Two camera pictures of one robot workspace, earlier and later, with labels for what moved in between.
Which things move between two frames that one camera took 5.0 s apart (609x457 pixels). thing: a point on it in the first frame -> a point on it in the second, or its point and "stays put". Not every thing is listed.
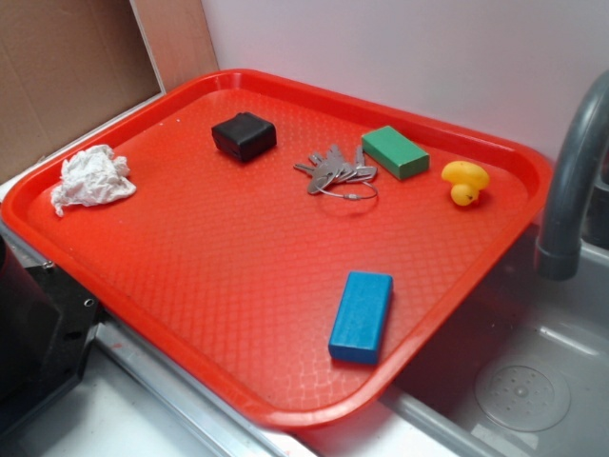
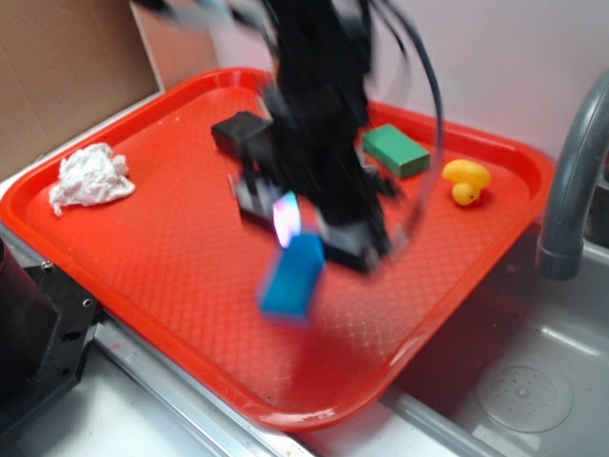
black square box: [244, 136] stays put
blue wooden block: [360, 326] -> [287, 293]
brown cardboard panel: [69, 67] stays put
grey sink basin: [520, 369] stays put
